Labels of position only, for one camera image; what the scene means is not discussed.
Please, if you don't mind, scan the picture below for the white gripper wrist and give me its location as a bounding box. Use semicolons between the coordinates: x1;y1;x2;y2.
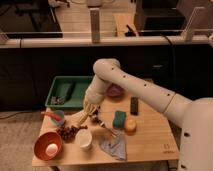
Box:
80;88;104;124

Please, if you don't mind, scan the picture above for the yellow banana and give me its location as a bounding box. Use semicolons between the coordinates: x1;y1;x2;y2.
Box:
65;110;88;127

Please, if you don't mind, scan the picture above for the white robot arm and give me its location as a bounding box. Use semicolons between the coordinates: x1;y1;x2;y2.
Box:
83;59;213;171

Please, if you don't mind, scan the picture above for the white paper cup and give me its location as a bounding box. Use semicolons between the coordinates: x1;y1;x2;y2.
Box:
75;129;92;150

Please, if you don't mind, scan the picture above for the blue cup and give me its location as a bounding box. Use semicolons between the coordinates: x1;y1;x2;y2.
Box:
53;110;65;126

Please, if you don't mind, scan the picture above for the purple bowl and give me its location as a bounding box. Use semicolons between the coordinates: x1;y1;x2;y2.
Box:
106;84;124;98

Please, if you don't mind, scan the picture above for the green plastic tray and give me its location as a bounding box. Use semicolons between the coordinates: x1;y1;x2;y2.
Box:
45;76;92;110

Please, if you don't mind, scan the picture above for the green sponge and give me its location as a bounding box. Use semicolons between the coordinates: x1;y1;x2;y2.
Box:
112;111;126;129

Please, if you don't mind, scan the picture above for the metal spoon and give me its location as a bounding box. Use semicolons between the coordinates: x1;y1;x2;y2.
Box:
90;115;117;137

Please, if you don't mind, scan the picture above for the bunch of red grapes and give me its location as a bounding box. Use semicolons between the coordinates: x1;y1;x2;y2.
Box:
56;126;88;141

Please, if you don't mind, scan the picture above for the small dark object in tray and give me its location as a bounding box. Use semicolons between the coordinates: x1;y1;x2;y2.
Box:
50;96;65;105

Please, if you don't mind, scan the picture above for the orange carrot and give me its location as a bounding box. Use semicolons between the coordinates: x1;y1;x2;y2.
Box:
41;111;62;121

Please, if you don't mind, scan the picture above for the yellow orange fruit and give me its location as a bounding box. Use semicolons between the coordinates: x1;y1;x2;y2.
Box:
124;118;137;132

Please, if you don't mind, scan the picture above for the black rectangular block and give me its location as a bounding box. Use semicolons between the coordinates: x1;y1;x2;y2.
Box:
130;97;138;115

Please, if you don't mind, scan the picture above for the blue cloth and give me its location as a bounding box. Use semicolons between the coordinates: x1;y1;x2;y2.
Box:
99;134;127;161

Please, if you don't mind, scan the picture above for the orange bowl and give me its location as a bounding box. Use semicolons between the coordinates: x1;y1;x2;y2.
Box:
34;132;63;161

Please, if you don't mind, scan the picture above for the white egg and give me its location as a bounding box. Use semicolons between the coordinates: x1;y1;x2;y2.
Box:
45;143;58;156

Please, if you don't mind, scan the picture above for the wooden table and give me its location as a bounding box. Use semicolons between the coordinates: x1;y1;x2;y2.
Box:
32;92;179;167

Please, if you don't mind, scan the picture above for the white rail bar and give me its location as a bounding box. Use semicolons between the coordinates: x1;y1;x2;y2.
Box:
0;35;213;48

